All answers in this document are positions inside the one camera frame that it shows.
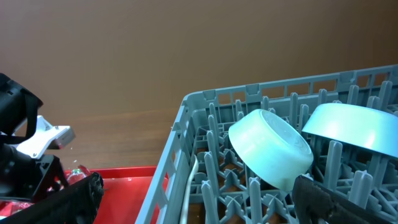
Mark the grey dishwasher rack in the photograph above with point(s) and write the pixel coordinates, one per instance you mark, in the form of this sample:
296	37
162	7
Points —
228	189

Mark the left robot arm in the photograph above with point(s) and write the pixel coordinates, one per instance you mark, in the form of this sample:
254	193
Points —
19	109

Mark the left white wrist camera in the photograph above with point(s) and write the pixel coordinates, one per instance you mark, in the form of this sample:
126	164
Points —
46	137

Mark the light blue bowl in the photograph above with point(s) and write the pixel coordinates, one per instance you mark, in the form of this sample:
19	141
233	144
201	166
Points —
360	126

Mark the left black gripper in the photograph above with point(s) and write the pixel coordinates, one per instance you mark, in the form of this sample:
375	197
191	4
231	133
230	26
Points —
25	179

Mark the green bowl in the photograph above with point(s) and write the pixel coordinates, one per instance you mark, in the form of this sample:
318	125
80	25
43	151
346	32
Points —
271	148

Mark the red serving tray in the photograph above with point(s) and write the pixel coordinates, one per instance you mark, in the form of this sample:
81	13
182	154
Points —
128	195

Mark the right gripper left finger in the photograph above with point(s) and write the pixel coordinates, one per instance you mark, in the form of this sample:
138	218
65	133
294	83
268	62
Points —
78	203

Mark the red snack wrapper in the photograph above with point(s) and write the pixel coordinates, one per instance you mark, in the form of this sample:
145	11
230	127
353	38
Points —
10	208

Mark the white plastic spoon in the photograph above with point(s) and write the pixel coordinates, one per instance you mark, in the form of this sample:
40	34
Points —
185	205

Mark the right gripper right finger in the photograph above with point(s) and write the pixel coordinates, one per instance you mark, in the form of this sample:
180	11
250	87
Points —
329	205

